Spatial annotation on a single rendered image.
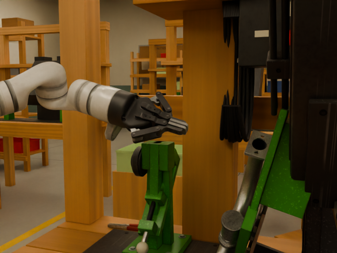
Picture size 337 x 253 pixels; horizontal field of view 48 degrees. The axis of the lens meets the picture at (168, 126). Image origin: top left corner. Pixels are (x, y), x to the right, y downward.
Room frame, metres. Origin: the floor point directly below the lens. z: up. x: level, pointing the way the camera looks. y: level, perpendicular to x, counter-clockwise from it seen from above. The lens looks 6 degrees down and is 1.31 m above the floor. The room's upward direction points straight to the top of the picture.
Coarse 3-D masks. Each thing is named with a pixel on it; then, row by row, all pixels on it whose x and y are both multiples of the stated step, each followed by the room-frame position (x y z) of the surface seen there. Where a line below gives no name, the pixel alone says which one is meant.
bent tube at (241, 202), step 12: (252, 132) 0.70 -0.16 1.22; (252, 144) 0.70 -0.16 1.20; (264, 144) 0.70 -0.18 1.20; (252, 156) 0.67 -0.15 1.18; (264, 156) 0.66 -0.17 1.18; (252, 168) 0.72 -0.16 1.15; (252, 180) 0.74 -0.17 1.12; (240, 192) 0.75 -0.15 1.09; (252, 192) 0.75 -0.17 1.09; (240, 204) 0.74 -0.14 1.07; (228, 252) 0.67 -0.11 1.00
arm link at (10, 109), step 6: (0, 84) 0.78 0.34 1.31; (6, 84) 0.78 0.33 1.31; (0, 90) 0.77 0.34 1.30; (6, 90) 0.78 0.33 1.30; (0, 96) 0.77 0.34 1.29; (6, 96) 0.77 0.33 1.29; (0, 102) 0.77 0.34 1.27; (6, 102) 0.77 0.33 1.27; (12, 102) 0.78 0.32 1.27; (0, 108) 0.77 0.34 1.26; (6, 108) 0.78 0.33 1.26; (12, 108) 0.79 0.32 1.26; (0, 114) 0.78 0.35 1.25; (6, 114) 0.80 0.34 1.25
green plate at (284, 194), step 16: (288, 112) 0.64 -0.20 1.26; (288, 128) 0.59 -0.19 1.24; (272, 144) 0.59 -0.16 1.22; (288, 144) 0.59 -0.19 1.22; (272, 160) 0.59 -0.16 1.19; (288, 160) 0.59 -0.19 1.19; (272, 176) 0.60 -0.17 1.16; (288, 176) 0.59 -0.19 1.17; (256, 192) 0.60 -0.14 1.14; (272, 192) 0.60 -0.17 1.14; (288, 192) 0.59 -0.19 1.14; (304, 192) 0.58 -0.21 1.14; (256, 208) 0.60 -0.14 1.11; (288, 208) 0.59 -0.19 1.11; (304, 208) 0.58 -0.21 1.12
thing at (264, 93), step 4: (264, 68) 7.38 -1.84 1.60; (264, 72) 7.34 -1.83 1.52; (264, 76) 7.38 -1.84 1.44; (264, 80) 7.38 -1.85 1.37; (264, 84) 7.38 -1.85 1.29; (268, 84) 7.37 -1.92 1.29; (280, 84) 7.31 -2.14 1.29; (264, 88) 7.40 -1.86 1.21; (268, 88) 7.37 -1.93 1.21; (280, 88) 7.31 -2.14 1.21; (264, 92) 7.38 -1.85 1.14; (268, 92) 7.36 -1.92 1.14; (280, 92) 7.28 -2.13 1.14
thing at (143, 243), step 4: (144, 232) 0.84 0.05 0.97; (148, 232) 0.84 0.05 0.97; (144, 236) 0.83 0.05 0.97; (144, 240) 0.82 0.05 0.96; (140, 244) 0.81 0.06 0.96; (144, 244) 0.81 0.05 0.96; (136, 248) 0.81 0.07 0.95; (140, 248) 0.81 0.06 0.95; (144, 248) 0.81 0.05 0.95; (140, 252) 0.81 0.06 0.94; (144, 252) 0.81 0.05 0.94
